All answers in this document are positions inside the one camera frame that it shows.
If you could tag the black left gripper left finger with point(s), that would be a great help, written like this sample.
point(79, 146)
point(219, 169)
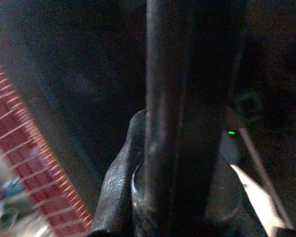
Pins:
point(116, 187)

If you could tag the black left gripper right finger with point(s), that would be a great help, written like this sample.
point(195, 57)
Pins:
point(224, 192)

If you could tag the green indicator light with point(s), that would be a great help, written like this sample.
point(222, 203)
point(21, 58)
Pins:
point(231, 132)

